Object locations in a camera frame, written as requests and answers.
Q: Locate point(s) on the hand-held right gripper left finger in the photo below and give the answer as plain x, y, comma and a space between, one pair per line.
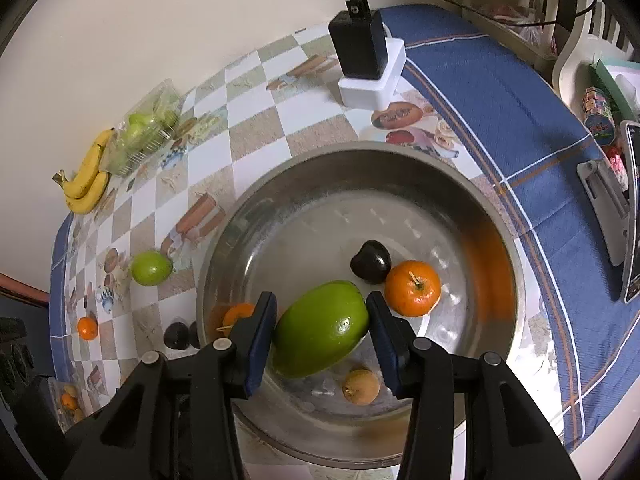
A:
260, 345

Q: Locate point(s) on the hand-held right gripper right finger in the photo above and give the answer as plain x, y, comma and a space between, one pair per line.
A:
385, 340

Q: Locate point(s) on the long-stemmed orange mandarin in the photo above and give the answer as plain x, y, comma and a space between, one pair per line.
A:
239, 314

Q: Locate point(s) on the brown longan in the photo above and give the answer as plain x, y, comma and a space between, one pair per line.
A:
360, 386

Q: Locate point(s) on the short-stemmed orange mandarin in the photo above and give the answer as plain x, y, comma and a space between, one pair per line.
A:
412, 287

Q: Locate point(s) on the elongated green jujube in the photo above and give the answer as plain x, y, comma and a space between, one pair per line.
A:
320, 330

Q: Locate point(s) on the dark cherry with stem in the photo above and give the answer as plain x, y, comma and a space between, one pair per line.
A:
195, 334

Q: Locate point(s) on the round green jujube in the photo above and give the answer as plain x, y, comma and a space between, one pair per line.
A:
150, 268

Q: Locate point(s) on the stainless steel plate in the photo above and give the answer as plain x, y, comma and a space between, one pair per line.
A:
310, 220

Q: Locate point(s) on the stemless orange mandarin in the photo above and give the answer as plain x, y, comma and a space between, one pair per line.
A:
87, 328

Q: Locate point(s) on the bagged orange mandarin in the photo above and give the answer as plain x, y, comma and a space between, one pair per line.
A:
68, 401

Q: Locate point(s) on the yellow banana bunch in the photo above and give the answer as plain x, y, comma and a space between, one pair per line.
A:
87, 195

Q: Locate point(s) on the dark appliance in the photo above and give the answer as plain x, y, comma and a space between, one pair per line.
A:
15, 355

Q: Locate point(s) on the red-brown board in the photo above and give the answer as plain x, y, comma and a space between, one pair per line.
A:
20, 290

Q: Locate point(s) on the white charger base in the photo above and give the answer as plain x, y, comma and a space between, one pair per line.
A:
375, 92

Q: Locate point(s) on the boxed small green jujubes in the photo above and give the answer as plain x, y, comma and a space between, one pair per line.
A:
137, 122

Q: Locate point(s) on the blue striped tablecloth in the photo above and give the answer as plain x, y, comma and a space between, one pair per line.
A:
500, 110

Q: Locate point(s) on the grey phone stand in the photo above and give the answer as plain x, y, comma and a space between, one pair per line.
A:
602, 200

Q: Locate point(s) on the clear plastic clamshell box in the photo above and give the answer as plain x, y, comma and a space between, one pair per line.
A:
160, 94

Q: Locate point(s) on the pink small packet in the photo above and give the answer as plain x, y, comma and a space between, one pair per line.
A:
617, 165

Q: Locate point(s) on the black charger block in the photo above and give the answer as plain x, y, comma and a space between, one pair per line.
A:
357, 45

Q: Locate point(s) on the colourful round can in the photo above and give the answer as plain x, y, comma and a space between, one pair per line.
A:
597, 110

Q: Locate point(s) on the white plastic chair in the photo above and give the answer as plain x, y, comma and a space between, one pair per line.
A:
570, 60

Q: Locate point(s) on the green-edged white box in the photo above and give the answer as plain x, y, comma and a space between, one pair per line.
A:
607, 77

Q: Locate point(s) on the crumpled plastic bag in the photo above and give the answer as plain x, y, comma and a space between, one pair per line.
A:
525, 22

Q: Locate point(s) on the white bottle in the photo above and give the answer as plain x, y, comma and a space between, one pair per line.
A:
628, 87

